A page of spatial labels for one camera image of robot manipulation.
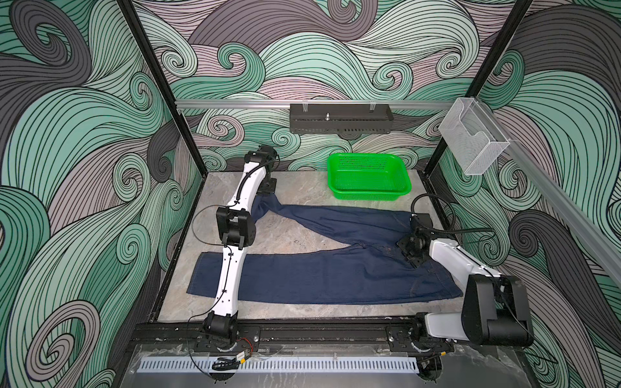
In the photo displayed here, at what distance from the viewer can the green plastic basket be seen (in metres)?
1.16

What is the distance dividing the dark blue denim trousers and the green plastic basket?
0.57ft

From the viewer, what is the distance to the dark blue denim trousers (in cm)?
83
